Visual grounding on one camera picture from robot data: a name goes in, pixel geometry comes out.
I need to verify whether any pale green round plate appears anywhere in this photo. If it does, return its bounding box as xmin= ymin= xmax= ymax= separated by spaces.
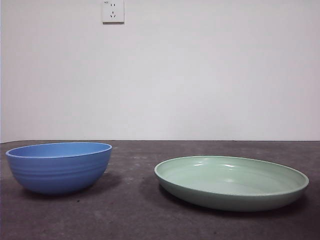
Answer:
xmin=154 ymin=155 xmax=310 ymax=213

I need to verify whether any blue ribbed bowl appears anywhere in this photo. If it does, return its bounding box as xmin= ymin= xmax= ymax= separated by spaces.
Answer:
xmin=5 ymin=141 xmax=113 ymax=196

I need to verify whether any white wall power socket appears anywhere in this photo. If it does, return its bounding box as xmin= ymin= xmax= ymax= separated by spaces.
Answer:
xmin=101 ymin=0 xmax=125 ymax=25

